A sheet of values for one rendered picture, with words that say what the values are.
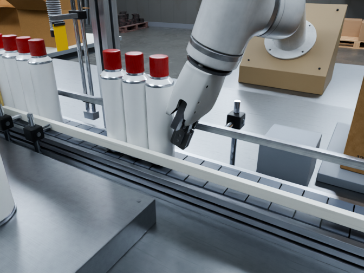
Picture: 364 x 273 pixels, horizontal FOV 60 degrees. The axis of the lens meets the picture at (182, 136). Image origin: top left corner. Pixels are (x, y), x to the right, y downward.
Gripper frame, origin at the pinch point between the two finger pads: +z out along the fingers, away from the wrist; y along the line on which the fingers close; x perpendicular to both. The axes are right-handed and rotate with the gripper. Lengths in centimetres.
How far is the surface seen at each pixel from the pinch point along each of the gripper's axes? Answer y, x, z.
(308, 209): 4.2, 23.8, -4.4
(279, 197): 4.2, 19.7, -3.5
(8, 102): 2, -47, 20
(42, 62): 1.1, -36.3, 2.7
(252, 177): -2.9, 14.4, 1.5
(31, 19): -100, -172, 60
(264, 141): -3.1, 13.0, -6.2
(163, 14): -750, -460, 230
